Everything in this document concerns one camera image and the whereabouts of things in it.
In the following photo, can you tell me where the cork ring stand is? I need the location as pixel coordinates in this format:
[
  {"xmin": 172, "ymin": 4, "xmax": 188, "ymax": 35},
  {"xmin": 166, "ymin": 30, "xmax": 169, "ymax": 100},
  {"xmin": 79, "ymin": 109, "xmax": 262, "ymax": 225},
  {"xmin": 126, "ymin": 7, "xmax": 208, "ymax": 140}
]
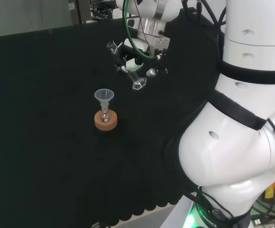
[{"xmin": 94, "ymin": 109, "xmax": 118, "ymax": 131}]

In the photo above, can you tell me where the grey partition panel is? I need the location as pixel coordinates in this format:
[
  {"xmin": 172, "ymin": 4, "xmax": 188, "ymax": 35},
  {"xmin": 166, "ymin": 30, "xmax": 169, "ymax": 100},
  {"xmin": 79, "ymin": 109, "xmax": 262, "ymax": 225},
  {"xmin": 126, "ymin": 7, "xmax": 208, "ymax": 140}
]
[{"xmin": 0, "ymin": 0, "xmax": 82, "ymax": 39}]

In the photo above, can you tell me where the green cable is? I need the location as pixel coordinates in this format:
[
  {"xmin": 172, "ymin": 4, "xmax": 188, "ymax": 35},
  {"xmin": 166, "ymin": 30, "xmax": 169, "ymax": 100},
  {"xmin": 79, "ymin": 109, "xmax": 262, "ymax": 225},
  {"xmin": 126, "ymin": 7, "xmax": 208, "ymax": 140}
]
[{"xmin": 123, "ymin": 0, "xmax": 156, "ymax": 60}]

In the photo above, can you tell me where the black bench cloth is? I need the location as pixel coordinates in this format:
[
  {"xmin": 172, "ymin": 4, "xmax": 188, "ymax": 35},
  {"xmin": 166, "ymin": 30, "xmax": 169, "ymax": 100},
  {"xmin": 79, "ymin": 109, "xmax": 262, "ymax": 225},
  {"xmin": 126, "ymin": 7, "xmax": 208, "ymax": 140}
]
[{"xmin": 0, "ymin": 8, "xmax": 226, "ymax": 226}]

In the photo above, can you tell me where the small round-bottom glass flask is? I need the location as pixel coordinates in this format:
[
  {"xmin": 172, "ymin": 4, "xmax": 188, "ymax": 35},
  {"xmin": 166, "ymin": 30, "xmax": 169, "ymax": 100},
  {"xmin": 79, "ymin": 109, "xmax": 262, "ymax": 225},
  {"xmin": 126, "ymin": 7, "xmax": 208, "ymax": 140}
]
[{"xmin": 98, "ymin": 108, "xmax": 112, "ymax": 123}]

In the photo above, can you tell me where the clear glass graduated cylinder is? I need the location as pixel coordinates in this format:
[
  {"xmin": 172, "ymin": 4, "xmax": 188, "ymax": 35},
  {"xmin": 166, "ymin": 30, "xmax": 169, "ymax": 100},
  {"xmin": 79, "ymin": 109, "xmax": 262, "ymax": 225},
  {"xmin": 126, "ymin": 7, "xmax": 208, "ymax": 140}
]
[{"xmin": 106, "ymin": 40, "xmax": 148, "ymax": 90}]

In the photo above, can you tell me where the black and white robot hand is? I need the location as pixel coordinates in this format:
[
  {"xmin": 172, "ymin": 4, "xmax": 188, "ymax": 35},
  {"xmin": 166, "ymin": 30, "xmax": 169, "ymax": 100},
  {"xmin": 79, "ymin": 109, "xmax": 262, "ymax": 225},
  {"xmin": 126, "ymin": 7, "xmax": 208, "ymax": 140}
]
[{"xmin": 113, "ymin": 35, "xmax": 171, "ymax": 78}]

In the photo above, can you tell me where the black cable on upper arm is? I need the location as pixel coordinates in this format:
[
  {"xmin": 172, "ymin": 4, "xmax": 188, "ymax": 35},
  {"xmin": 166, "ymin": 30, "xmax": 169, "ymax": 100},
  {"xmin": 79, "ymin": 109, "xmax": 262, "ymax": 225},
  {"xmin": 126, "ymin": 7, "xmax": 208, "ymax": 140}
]
[{"xmin": 181, "ymin": 0, "xmax": 228, "ymax": 62}]

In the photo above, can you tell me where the clear plastic funnel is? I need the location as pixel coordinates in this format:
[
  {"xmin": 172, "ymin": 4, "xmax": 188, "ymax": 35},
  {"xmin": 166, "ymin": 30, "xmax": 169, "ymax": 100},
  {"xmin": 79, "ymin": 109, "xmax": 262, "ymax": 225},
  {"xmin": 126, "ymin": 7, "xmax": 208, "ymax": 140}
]
[{"xmin": 94, "ymin": 89, "xmax": 115, "ymax": 112}]

